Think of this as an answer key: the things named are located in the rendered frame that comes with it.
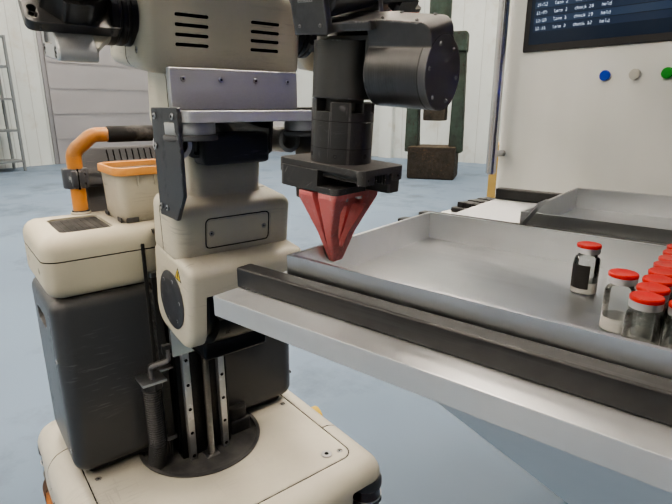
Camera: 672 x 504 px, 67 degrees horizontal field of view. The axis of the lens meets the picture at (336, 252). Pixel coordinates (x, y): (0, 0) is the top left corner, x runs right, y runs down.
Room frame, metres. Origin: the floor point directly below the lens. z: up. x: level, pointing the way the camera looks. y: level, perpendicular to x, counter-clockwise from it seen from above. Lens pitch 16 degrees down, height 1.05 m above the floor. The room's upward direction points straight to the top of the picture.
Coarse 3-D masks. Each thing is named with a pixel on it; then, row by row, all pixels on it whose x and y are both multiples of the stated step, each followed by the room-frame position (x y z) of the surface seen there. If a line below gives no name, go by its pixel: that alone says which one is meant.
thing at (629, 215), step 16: (576, 192) 0.85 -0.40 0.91; (592, 192) 0.84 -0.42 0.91; (608, 192) 0.82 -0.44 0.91; (624, 192) 0.81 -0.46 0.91; (528, 208) 0.67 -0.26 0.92; (544, 208) 0.72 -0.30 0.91; (560, 208) 0.78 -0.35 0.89; (576, 208) 0.84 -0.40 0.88; (592, 208) 0.84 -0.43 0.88; (608, 208) 0.82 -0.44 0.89; (624, 208) 0.81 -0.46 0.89; (640, 208) 0.79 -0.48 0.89; (656, 208) 0.78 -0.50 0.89; (528, 224) 0.65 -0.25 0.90; (544, 224) 0.64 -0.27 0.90; (560, 224) 0.62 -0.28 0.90; (576, 224) 0.61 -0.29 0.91; (592, 224) 0.60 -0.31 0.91; (608, 224) 0.59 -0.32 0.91; (624, 224) 0.58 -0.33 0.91; (640, 224) 0.72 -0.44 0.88; (656, 224) 0.72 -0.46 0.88; (656, 240) 0.56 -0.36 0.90
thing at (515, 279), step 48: (384, 240) 0.57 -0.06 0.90; (432, 240) 0.63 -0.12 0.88; (480, 240) 0.60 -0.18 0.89; (528, 240) 0.57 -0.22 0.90; (576, 240) 0.53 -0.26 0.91; (624, 240) 0.51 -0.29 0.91; (384, 288) 0.38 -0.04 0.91; (432, 288) 0.45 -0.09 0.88; (480, 288) 0.45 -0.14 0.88; (528, 288) 0.45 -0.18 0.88; (528, 336) 0.31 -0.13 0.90; (576, 336) 0.29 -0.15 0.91
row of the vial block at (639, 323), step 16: (656, 272) 0.36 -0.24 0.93; (640, 288) 0.33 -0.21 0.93; (656, 288) 0.33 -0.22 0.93; (640, 304) 0.31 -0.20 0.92; (656, 304) 0.30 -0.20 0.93; (624, 320) 0.32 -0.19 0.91; (640, 320) 0.31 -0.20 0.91; (656, 320) 0.30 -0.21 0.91; (624, 336) 0.31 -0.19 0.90; (640, 336) 0.30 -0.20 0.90; (656, 336) 0.30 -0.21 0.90
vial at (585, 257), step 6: (582, 252) 0.44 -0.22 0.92; (588, 252) 0.44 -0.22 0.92; (594, 252) 0.43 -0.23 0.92; (600, 252) 0.44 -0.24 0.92; (576, 258) 0.44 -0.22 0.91; (582, 258) 0.44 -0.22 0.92; (588, 258) 0.44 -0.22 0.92; (594, 258) 0.44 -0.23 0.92; (582, 264) 0.44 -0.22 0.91; (588, 264) 0.43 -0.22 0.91; (594, 264) 0.43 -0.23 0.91; (594, 270) 0.43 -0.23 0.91; (594, 276) 0.43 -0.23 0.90; (588, 282) 0.43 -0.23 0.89; (594, 282) 0.43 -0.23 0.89; (570, 288) 0.45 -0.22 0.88; (576, 288) 0.44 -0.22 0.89; (588, 288) 0.43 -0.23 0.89; (594, 288) 0.43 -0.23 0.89; (582, 294) 0.44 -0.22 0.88; (588, 294) 0.43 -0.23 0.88
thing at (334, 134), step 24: (312, 120) 0.48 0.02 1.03; (336, 120) 0.46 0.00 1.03; (360, 120) 0.46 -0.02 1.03; (312, 144) 0.48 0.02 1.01; (336, 144) 0.46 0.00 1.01; (360, 144) 0.46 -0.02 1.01; (312, 168) 0.47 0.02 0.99; (336, 168) 0.45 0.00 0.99; (360, 168) 0.45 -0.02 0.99; (384, 168) 0.45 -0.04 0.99
